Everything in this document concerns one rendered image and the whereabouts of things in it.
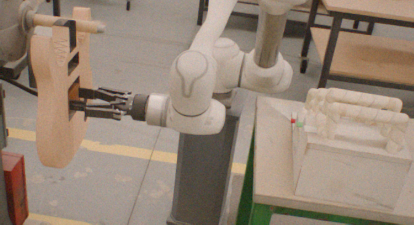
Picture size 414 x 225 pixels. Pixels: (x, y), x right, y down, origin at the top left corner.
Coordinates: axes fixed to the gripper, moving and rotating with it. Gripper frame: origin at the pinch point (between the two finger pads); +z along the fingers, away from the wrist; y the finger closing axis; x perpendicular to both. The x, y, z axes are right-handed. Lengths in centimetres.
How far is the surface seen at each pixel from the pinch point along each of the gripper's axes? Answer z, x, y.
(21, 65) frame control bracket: 26.8, -4.2, 24.4
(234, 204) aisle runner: -54, -106, 98
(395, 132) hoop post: -84, 8, -9
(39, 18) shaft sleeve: 12.8, 18.9, 8.2
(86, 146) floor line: 39, -105, 131
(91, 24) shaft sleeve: -1.9, 18.8, 8.3
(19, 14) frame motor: 17.3, 20.3, 5.3
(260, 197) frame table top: -54, -16, -11
